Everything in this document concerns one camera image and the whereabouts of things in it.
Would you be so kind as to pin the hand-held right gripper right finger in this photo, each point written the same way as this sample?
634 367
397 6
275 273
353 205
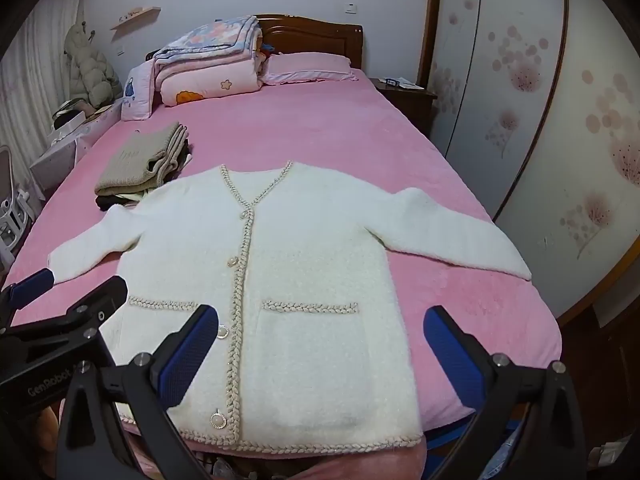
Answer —
445 350

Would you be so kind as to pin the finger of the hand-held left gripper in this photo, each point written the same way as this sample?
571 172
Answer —
32 284
102 297

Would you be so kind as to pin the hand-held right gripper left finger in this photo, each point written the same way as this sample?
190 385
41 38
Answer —
190 355

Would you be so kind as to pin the white fluffy cardigan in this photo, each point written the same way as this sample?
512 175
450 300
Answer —
300 280

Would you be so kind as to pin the white mesh chair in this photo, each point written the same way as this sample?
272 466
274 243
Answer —
12 205

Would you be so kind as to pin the blue plastic stool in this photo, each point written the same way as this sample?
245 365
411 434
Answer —
445 437

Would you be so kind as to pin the denim cloth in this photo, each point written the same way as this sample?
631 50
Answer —
505 460

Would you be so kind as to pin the white boxes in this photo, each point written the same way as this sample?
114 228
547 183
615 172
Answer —
62 155

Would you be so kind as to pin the folded beige sweater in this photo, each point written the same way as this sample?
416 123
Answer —
137 162

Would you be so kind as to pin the dark bag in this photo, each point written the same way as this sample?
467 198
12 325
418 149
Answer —
70 115

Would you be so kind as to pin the pink bed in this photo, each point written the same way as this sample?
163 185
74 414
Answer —
400 160

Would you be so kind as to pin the cartoon print cushion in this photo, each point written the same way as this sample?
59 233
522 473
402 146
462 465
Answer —
136 92

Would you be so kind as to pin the beige puffer jacket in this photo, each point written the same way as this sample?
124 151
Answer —
92 70

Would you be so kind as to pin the white curtain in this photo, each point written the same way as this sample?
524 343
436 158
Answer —
30 60

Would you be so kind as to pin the wooden nightstand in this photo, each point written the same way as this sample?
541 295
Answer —
407 107

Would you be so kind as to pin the floral sliding wardrobe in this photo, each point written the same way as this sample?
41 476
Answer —
540 110

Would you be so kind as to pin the papers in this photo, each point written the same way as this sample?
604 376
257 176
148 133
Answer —
402 82

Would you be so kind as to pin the folded floral quilt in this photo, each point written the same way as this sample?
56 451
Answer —
210 42

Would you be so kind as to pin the pink pillow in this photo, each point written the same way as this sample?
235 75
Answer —
310 67

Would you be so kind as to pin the wooden headboard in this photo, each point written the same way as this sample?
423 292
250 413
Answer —
320 35

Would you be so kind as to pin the wooden wall shelf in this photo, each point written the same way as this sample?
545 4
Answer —
136 14

